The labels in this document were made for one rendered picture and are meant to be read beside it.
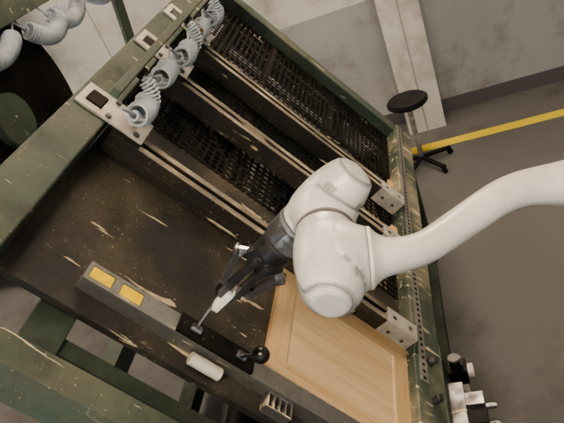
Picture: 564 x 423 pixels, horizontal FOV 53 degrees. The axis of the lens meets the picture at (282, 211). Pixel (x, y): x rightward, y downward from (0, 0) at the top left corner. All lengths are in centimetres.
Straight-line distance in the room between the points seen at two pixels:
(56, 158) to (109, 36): 394
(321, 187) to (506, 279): 242
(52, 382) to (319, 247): 51
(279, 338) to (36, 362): 62
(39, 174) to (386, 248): 73
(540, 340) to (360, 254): 219
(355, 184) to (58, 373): 60
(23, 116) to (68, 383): 118
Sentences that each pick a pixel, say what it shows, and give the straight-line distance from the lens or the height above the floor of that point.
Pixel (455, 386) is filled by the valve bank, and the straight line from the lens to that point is 192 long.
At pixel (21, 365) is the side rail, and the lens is 106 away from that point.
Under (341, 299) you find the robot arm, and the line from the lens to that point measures 83.
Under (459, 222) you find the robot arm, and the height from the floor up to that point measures 168.
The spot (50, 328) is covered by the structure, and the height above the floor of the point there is 166.
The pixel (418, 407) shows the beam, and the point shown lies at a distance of 169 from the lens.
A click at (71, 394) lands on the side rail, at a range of 107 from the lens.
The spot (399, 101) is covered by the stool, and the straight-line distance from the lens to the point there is 414.
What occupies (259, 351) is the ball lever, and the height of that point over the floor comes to 145.
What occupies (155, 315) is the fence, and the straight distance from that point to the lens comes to 124.
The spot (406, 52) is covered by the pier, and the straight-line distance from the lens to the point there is 459.
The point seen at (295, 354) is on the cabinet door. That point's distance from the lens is 147.
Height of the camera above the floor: 225
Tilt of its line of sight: 30 degrees down
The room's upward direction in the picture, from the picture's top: 23 degrees counter-clockwise
